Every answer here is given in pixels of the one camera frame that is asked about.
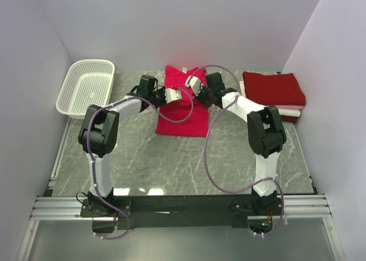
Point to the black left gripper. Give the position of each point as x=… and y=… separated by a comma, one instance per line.
x=162, y=90

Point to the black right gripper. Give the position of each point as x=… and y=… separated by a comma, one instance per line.
x=199, y=97

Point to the bright red t-shirt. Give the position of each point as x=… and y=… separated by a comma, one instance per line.
x=191, y=119

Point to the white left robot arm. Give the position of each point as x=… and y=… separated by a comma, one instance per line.
x=98, y=136

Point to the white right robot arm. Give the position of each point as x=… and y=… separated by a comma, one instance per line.
x=266, y=134

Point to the pink white folded t-shirt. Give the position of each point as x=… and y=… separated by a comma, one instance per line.
x=282, y=111

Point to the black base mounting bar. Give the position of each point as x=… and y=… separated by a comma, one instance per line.
x=178, y=211

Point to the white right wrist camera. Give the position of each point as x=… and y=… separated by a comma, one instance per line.
x=195, y=84

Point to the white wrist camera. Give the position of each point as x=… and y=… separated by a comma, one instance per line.
x=195, y=84
x=172, y=95

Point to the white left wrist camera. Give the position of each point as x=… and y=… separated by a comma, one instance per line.
x=172, y=95

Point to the aluminium frame rail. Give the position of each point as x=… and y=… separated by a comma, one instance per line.
x=68, y=208

